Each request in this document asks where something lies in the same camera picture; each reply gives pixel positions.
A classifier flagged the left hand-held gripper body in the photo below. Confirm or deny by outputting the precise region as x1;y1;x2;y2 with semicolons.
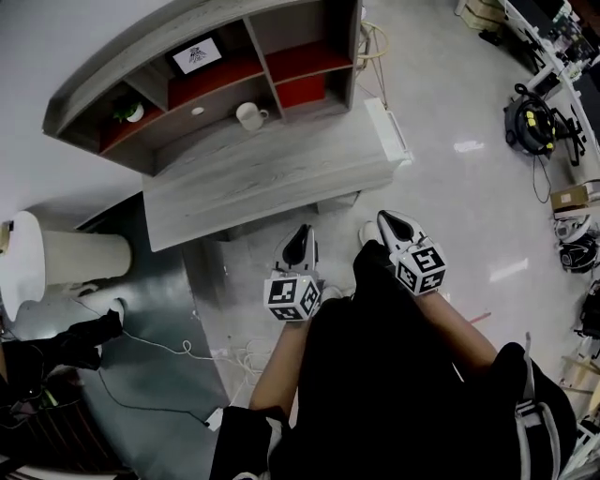
262;262;325;324

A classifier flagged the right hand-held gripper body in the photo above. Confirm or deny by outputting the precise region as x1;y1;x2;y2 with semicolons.
389;236;448;297

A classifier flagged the red hardcover book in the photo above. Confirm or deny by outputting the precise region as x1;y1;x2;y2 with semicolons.
274;73;327;110

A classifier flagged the grey wooden desk with shelves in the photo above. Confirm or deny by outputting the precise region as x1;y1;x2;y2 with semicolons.
41;0;365;178

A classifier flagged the person's left forearm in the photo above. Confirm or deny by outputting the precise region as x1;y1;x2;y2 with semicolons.
247;321;313;413

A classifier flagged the person's right forearm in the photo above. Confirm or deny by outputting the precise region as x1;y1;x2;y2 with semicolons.
419;290;498;381

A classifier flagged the grey wood-grain table top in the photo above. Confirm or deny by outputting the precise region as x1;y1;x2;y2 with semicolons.
142;97;413;253

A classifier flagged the person's right white shoe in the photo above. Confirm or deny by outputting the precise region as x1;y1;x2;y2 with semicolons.
358;219;382;245

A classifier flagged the person's white shoe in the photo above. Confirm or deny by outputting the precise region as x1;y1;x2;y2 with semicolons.
358;219;382;245
321;284;355;301

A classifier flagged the person's left white shoe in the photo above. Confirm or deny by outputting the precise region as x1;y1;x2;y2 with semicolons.
321;284;355;301

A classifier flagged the white side cabinet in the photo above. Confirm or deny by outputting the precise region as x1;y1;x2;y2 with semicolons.
364;97;413;166

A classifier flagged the person's black clothing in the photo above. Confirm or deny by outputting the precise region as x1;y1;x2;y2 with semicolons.
208;238;578;480

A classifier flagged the white ceramic mug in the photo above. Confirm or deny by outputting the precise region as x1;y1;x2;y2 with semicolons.
234;101;271;132

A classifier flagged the black white round appliance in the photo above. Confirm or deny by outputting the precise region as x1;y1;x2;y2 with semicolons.
555;217;600;273

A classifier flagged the black yellow vacuum cleaner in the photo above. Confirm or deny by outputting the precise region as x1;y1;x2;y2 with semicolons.
503;82;563;156

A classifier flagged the brown cardboard box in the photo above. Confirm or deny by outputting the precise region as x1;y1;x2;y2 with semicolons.
548;183;600;212

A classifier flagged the black office chair base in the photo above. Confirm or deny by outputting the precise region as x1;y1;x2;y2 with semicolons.
552;105;590;165

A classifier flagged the small potted green plant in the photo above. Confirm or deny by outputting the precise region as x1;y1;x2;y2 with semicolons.
112;96;145;124

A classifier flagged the black framed picture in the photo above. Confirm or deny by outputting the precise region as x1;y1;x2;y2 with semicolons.
164;35;225;79

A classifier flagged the white work table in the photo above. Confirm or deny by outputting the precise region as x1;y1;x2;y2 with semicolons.
496;0;600;123

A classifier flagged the dark wooden slatted rack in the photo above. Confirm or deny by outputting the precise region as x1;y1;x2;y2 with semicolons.
18;397;123;474

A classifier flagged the white cable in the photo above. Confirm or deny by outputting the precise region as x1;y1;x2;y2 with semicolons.
69;299;278;409

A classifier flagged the grey white shoulder strap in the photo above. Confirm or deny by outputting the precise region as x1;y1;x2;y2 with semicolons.
513;332;563;480

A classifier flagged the black cable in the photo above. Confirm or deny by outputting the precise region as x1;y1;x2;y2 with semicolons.
96;369;210;426

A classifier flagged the gold wire frame stool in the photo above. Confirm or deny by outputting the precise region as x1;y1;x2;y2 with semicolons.
358;18;390;95

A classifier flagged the white round pedestal table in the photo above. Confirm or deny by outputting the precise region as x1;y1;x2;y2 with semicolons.
0;210;133;324

